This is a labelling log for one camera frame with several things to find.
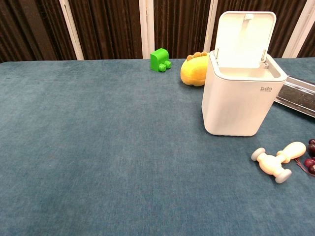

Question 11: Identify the rectangular metal tray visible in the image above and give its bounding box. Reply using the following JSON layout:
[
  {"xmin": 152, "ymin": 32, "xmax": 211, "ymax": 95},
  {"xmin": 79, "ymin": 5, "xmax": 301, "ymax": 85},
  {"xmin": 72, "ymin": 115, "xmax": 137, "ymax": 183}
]
[{"xmin": 273, "ymin": 75, "xmax": 315, "ymax": 118}]

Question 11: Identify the white frame post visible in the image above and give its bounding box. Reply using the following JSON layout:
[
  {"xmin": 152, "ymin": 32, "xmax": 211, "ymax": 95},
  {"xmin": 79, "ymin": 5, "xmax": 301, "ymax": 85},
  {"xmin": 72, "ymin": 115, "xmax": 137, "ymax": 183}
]
[
  {"xmin": 59, "ymin": 0, "xmax": 85, "ymax": 61},
  {"xmin": 203, "ymin": 0, "xmax": 219, "ymax": 54},
  {"xmin": 138, "ymin": 0, "xmax": 155, "ymax": 59},
  {"xmin": 282, "ymin": 0, "xmax": 315, "ymax": 59}
]

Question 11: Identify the yellow plush toy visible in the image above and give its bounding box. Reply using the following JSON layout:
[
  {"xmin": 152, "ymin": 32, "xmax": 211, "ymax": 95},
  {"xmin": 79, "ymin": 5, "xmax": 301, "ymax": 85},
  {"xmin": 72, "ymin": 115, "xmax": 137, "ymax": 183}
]
[{"xmin": 180, "ymin": 51, "xmax": 210, "ymax": 88}]

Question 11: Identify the teal blue felt-covered table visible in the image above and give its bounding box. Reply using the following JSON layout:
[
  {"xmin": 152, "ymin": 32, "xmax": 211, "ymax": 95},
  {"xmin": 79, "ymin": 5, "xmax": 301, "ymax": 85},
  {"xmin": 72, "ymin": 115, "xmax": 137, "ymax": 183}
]
[{"xmin": 0, "ymin": 58, "xmax": 315, "ymax": 236}]

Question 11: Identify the white trash bin lid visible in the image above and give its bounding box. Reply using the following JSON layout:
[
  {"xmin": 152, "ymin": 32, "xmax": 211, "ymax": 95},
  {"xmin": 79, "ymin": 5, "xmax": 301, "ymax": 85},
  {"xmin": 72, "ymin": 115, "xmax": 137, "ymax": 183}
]
[{"xmin": 201, "ymin": 11, "xmax": 288, "ymax": 137}]

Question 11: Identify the cream toy hammer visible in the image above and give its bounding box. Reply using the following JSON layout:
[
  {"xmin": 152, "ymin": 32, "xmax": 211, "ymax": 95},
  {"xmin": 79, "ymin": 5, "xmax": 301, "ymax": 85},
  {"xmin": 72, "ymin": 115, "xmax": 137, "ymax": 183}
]
[{"xmin": 251, "ymin": 142, "xmax": 307, "ymax": 184}]

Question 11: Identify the dark brown curtain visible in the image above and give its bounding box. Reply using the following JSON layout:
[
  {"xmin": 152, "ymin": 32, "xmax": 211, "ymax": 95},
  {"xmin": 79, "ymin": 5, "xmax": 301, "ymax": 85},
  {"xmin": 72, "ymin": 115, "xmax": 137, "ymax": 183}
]
[{"xmin": 0, "ymin": 0, "xmax": 315, "ymax": 62}]

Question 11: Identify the green toy block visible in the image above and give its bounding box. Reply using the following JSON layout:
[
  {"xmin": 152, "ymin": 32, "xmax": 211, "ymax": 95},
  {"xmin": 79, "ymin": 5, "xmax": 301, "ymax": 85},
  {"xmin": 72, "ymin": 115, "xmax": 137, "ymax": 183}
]
[{"xmin": 150, "ymin": 48, "xmax": 173, "ymax": 73}]

